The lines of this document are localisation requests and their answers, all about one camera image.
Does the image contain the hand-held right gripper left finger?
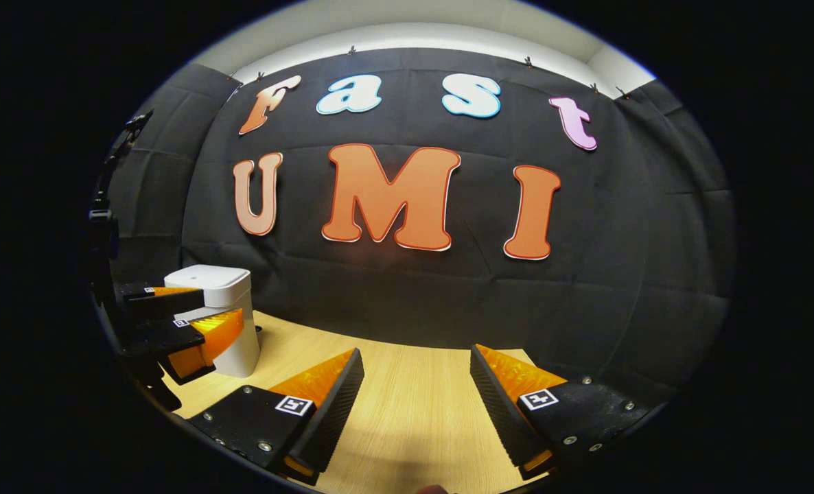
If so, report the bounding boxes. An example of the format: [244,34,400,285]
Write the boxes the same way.
[189,346,366,486]

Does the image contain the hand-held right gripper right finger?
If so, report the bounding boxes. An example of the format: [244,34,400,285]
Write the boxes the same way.
[470,344,662,481]

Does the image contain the white desktop garbage bin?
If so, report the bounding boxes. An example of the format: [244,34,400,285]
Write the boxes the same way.
[164,265,261,379]

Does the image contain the wooden desktop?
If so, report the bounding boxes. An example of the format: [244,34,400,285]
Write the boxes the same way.
[163,310,552,494]

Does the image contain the black backdrop cloth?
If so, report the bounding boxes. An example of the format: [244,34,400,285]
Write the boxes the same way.
[95,47,737,405]

